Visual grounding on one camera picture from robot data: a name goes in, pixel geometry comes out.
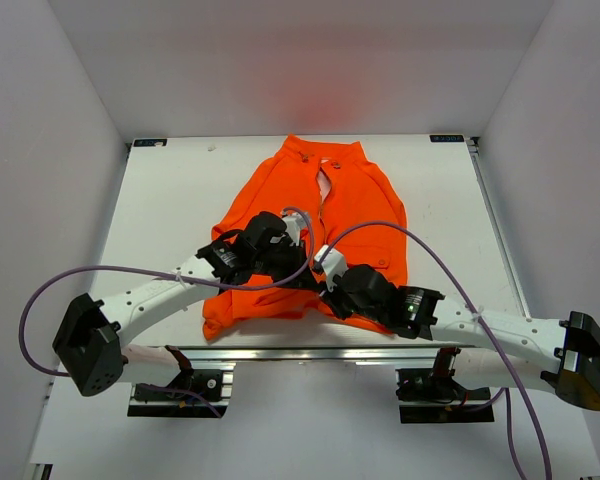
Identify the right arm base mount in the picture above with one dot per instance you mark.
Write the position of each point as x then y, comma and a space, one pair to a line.
432, 395

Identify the blue table label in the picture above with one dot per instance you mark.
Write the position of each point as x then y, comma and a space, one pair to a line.
149, 142
446, 138

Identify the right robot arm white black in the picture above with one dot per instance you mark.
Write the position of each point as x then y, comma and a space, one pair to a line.
565, 353

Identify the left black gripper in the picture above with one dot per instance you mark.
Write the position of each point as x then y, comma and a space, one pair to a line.
298, 256

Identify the right blue table label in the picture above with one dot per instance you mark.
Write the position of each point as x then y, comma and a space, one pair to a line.
446, 138

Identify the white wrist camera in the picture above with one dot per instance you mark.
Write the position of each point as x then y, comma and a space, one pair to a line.
297, 226
331, 264

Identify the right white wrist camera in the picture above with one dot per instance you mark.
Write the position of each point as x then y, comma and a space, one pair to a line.
331, 264

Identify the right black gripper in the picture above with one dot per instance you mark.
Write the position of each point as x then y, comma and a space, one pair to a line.
332, 299

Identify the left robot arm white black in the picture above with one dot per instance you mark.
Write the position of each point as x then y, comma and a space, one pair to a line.
95, 341

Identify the orange jacket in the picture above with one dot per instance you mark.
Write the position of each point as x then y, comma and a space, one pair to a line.
350, 202

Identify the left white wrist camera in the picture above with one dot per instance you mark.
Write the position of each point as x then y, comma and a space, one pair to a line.
297, 226

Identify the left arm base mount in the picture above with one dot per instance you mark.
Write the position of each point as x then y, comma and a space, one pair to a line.
190, 387

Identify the left blue table label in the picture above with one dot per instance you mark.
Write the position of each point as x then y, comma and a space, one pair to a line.
149, 142

